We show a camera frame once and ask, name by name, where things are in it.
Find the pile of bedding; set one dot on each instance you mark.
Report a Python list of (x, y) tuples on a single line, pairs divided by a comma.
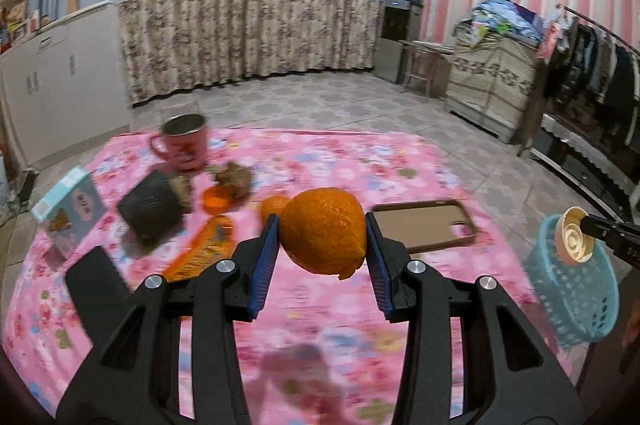
[(500, 20)]

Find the orange snack wrapper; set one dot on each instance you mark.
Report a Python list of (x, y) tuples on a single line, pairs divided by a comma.
[(200, 250)]

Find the small orange cup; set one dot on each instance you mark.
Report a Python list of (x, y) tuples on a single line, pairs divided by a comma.
[(217, 201)]

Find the white cabinet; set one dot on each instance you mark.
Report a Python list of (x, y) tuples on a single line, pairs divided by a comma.
[(65, 80)]

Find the light blue carton box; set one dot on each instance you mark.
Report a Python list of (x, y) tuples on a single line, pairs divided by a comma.
[(75, 210)]

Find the dark ribbed paper cup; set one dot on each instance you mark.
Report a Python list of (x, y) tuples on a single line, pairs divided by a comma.
[(150, 210)]

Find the water dispenser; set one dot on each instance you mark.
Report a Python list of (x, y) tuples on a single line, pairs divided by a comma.
[(395, 40)]

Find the beige small bowl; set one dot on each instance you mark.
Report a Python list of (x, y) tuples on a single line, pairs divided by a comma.
[(572, 235)]

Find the blue and floral curtain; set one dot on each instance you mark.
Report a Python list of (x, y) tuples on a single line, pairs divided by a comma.
[(225, 30)]

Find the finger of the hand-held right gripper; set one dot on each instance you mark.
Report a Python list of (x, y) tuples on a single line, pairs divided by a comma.
[(610, 222), (620, 247)]

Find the low stand with lace cloth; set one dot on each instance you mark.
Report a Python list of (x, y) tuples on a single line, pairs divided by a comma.
[(585, 155)]

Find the teal plastic basket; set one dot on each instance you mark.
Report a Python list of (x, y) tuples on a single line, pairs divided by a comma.
[(575, 305)]

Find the pink floral tablecloth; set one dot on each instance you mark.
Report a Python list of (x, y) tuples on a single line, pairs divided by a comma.
[(325, 330)]

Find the row of hanging clothes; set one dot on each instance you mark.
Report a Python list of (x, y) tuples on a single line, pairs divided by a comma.
[(600, 70)]

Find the orange fruit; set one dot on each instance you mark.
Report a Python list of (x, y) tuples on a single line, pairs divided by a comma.
[(320, 230)]

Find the small metal table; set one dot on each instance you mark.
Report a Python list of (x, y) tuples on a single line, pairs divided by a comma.
[(425, 47)]

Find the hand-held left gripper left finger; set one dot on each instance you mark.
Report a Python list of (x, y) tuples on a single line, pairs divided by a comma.
[(265, 265)]

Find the brown scrap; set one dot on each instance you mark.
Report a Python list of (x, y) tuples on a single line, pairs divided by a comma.
[(235, 180)]

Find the brown phone case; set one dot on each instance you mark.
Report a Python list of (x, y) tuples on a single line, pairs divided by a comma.
[(425, 227)]

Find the pink hanging bag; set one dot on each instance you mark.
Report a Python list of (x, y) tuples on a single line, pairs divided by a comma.
[(550, 40)]

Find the pink mug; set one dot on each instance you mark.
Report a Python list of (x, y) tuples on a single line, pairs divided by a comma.
[(185, 150)]

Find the metal clothes rack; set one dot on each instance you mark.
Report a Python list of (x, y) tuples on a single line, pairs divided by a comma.
[(595, 24)]

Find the black textured case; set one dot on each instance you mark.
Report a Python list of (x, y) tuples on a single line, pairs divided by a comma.
[(95, 280)]

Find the cabinet with patterned cover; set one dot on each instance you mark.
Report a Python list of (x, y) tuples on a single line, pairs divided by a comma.
[(490, 80)]

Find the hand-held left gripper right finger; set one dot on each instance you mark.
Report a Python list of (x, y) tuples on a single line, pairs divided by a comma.
[(380, 265)]

